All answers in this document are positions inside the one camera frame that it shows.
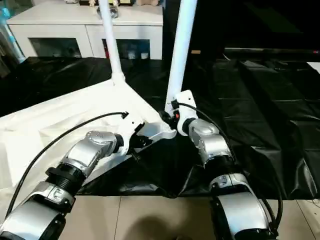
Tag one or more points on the white plastic table leg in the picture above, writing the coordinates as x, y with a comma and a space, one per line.
112, 42
180, 50

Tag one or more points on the white plastic table top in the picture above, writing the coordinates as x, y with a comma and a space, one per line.
62, 112

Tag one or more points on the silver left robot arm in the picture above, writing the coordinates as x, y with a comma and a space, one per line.
80, 152

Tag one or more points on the small tan label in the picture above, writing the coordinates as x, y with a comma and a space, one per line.
195, 52

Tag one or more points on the black plastic mat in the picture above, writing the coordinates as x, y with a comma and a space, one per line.
250, 112

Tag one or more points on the red bottle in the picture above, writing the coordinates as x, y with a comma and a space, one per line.
106, 50

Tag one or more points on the black parts in clear bag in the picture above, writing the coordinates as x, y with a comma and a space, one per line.
115, 12

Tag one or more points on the black draped furniture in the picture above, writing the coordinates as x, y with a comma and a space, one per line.
250, 22

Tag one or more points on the white sideboard cabinet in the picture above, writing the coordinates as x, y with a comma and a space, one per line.
62, 27

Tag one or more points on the blue white plastic package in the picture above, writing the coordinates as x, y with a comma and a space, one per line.
15, 42

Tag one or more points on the grey curtain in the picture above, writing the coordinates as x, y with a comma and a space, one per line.
3, 57

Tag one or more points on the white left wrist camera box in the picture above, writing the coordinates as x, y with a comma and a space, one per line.
130, 125

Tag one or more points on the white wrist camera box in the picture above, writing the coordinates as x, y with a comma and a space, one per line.
130, 125
186, 100

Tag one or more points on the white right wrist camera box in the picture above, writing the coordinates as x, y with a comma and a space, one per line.
186, 100

